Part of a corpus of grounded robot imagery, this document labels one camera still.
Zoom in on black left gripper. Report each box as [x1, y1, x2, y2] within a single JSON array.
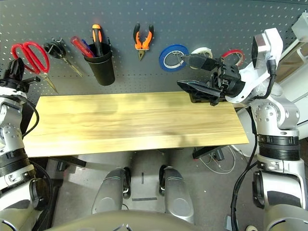
[[0, 58, 41, 93]]

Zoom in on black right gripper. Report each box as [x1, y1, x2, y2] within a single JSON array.
[[177, 53, 246, 107]]

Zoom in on red handled scissors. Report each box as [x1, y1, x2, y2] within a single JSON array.
[[11, 42, 59, 94]]

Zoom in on red tape roll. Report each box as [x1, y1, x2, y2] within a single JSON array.
[[221, 49, 245, 67]]

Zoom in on red handled screwdriver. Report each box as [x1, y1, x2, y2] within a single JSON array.
[[70, 36, 94, 58]]

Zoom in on orange black pliers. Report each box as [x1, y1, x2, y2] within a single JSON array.
[[133, 23, 154, 61]]

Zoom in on grey metal pegboard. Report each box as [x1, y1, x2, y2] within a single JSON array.
[[0, 0, 304, 97]]

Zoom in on white tape roll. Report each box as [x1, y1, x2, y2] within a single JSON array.
[[191, 47, 213, 70]]

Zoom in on blue tape roll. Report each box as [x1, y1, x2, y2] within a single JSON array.
[[158, 44, 191, 72]]

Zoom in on black plastic cup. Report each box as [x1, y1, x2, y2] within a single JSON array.
[[84, 43, 116, 86]]

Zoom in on orange black screwdriver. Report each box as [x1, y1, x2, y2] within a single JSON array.
[[91, 24, 103, 57]]

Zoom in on clear plastic bin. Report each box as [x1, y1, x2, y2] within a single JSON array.
[[291, 12, 308, 43]]

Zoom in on silver right robot leg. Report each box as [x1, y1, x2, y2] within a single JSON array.
[[158, 165, 195, 224]]

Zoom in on silver robot leg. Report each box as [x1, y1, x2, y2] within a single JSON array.
[[158, 165, 195, 224], [91, 167, 132, 215]]

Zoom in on silver left robot leg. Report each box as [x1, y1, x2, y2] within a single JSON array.
[[91, 167, 132, 215]]

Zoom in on grey foot pedal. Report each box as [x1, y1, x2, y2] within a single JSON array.
[[224, 215, 239, 231]]

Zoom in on grey robot torso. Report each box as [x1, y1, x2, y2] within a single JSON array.
[[45, 209, 195, 231]]

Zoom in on black handled scissors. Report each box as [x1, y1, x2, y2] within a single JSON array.
[[44, 38, 85, 77]]

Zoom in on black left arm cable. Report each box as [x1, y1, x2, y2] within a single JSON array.
[[21, 98, 53, 212]]

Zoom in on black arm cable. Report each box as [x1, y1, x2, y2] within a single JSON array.
[[230, 59, 277, 231], [21, 98, 53, 212]]

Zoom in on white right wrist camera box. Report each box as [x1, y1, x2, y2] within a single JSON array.
[[227, 28, 283, 104]]

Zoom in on white frame shelf unit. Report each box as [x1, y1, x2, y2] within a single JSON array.
[[276, 36, 308, 82]]

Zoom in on white floor cables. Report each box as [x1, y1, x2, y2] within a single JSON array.
[[199, 145, 236, 175]]

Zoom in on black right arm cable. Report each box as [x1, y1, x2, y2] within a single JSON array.
[[230, 59, 277, 231]]

